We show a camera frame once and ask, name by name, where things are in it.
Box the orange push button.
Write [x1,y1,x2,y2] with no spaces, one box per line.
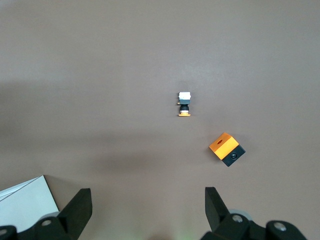
[174,91,193,118]

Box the white drawer cabinet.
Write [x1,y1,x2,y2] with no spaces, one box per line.
[0,175,61,232]

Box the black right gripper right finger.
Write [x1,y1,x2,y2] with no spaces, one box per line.
[201,186,308,240]

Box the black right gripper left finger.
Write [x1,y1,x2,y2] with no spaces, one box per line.
[0,188,93,240]

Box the orange and black button box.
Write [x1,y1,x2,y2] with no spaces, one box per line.
[208,132,246,168]

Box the brown table cover mat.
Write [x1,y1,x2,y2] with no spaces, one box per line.
[0,0,320,240]

